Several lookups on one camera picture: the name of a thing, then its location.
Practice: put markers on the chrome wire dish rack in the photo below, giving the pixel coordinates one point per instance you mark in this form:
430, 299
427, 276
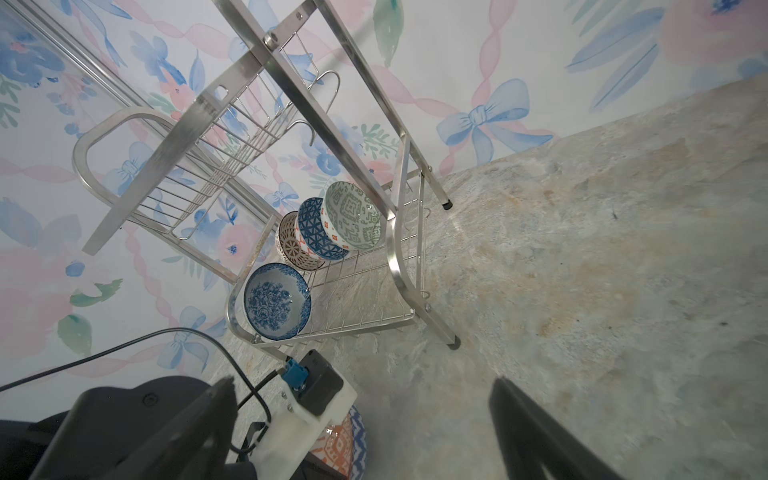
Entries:
243, 118

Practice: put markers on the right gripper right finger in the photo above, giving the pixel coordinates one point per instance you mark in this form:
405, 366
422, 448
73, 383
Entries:
533, 444

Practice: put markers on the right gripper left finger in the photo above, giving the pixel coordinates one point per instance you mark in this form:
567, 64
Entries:
181, 428

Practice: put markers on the blue white floral bowl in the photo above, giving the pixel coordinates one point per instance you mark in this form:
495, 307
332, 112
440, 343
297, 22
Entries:
277, 301

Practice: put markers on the white maroon patterned bowl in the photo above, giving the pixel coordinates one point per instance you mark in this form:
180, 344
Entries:
289, 246

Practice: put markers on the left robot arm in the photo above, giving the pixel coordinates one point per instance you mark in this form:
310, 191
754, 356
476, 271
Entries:
72, 444

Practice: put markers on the dark blue patterned bowl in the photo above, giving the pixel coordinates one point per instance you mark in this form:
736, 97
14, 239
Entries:
312, 237

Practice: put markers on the pale green patterned bowl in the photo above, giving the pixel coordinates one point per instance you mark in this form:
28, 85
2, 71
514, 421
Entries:
349, 218

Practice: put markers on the orange patterned bowl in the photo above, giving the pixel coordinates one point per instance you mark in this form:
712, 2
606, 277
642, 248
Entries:
343, 447

